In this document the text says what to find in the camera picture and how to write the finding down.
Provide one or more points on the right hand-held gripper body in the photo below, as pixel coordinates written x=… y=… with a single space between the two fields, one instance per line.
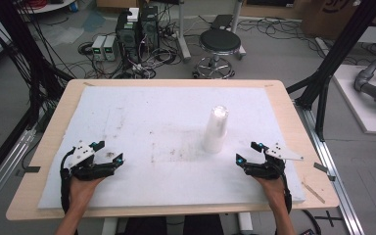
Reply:
x=267 y=169

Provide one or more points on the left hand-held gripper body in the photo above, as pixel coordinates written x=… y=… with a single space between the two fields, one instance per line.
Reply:
x=84 y=171

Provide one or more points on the white plastic bottle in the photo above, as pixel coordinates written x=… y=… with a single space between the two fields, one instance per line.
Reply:
x=216 y=130

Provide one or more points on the person's left hand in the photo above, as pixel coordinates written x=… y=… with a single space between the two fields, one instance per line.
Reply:
x=80 y=192

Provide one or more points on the person's right hand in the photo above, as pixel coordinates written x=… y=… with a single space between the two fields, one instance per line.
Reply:
x=274 y=191

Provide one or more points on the thin wooden stick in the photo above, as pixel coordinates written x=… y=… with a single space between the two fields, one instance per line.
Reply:
x=313 y=192

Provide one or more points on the black tape strip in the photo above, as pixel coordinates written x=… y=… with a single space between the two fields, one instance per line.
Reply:
x=321 y=168
x=32 y=169

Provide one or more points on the white foam mat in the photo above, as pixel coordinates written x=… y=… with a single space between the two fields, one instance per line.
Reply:
x=163 y=130

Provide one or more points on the person's legs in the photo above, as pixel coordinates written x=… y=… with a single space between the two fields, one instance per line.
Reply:
x=176 y=225

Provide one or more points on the grey power supply unit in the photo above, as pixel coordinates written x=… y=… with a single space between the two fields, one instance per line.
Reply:
x=110 y=48
x=98 y=48

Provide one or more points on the white platform board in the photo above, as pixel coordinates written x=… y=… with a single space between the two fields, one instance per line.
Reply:
x=359 y=111

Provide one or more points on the large black computer tower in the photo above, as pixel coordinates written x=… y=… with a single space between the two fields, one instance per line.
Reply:
x=127 y=37

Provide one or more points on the black round stool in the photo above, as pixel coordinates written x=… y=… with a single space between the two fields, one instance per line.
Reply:
x=219 y=41

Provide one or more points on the slim black computer tower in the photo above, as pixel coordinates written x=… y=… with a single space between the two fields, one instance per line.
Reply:
x=149 y=27

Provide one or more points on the grey metal stand leg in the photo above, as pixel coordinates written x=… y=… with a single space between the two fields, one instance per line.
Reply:
x=237 y=19
x=182 y=36

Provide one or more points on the flat black device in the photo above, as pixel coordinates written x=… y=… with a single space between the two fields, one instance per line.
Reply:
x=222 y=22

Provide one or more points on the small white box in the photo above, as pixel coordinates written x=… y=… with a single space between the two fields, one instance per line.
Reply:
x=133 y=14

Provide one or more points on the round white table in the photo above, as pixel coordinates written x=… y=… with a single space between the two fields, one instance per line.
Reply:
x=50 y=6

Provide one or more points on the brown cardboard box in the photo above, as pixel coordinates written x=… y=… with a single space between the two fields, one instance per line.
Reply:
x=329 y=16

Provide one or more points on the aluminium floor rail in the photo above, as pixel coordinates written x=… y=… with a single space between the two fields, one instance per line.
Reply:
x=336 y=182
x=3 y=173

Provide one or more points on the black metal frame post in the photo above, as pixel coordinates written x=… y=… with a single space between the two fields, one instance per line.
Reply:
x=336 y=52

